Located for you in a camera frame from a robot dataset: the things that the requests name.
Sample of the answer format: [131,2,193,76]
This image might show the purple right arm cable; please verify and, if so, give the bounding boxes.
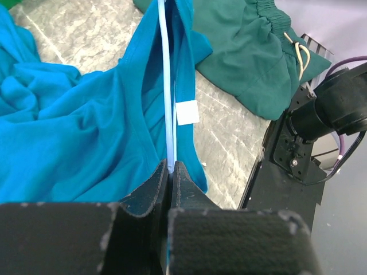
[329,55,367,168]

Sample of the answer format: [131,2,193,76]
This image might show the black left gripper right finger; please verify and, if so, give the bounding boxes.
[168,162,322,274]

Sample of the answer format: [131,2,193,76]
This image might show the light blue wire hanger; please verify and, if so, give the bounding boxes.
[157,0,177,174]

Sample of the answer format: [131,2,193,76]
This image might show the black mounting base rail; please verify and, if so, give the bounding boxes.
[240,85,339,216]

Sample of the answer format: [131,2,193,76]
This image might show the green plastic bin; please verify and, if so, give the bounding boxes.
[0,0,22,10]

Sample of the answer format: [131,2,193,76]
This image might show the dark green pants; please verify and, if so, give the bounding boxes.
[132,1,330,125]

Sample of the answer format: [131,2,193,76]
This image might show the blue t shirt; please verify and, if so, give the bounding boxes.
[1,7,208,202]

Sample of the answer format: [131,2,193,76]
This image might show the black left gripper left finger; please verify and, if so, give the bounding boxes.
[1,161,168,274]

